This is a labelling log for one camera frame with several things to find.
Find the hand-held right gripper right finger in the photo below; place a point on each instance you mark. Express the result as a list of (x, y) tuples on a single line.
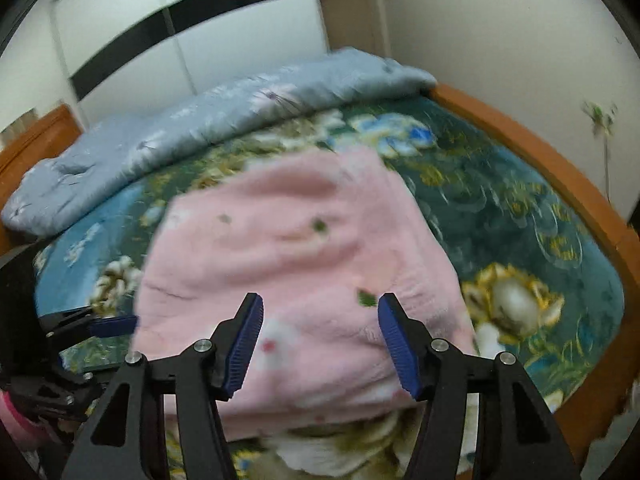
[(400, 350)]

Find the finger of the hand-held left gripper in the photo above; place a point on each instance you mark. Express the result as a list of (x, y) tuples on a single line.
[(85, 377), (115, 326)]

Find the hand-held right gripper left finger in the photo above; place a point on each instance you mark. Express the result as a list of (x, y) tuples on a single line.
[(245, 345)]

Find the pink fleece garment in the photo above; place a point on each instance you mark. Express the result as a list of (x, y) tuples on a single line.
[(300, 240)]

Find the person's left forearm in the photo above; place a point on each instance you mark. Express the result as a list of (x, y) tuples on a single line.
[(15, 420)]

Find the teal floral plush blanket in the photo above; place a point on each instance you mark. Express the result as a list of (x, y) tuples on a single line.
[(500, 210)]

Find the grey-blue floral quilt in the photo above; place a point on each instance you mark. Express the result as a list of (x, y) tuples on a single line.
[(200, 115)]

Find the white wardrobe with black stripe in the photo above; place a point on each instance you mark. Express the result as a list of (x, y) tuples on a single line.
[(250, 45)]

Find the wall switch panel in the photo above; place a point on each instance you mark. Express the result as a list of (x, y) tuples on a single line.
[(22, 121)]

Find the flower wall sticker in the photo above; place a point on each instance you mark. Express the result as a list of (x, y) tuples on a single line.
[(600, 117)]

